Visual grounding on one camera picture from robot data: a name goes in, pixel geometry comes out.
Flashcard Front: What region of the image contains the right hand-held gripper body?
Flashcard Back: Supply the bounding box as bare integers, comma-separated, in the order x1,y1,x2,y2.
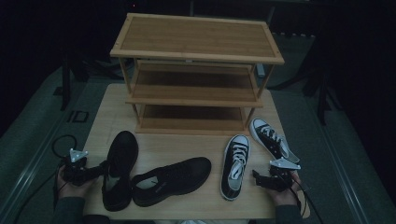
262,157,302,192

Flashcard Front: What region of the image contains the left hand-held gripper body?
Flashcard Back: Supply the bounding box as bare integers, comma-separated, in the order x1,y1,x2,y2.
60,148,94,187

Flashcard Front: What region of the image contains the black white canvas sneaker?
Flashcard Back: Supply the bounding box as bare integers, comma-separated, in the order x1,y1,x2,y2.
248,117,302,165
219,133,251,202

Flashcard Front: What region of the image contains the plain black shoe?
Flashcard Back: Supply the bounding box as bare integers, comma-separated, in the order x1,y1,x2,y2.
101,130,139,213
131,157,213,208

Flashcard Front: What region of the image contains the wooden three-tier shoe rack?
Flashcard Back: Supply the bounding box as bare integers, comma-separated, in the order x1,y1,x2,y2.
109,12,286,137

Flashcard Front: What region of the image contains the person's left hand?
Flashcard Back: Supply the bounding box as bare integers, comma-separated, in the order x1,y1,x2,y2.
56,164,97,200

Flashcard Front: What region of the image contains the person's right hand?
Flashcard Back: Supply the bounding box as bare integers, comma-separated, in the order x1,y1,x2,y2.
265,171,303,207

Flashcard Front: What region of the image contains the black metal stand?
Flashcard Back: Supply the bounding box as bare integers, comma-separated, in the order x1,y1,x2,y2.
60,50,92,111
303,66,344,125

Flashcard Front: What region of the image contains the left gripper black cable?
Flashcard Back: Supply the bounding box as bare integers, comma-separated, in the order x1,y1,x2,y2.
53,164,68,200

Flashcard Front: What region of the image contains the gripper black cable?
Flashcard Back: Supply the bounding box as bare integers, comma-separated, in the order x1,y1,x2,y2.
53,164,68,200
290,176,325,224

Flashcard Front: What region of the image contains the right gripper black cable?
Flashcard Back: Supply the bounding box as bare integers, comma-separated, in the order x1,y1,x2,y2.
290,176,325,224

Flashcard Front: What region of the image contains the black floor cable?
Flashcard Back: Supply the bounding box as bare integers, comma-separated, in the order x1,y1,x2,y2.
13,133,78,224

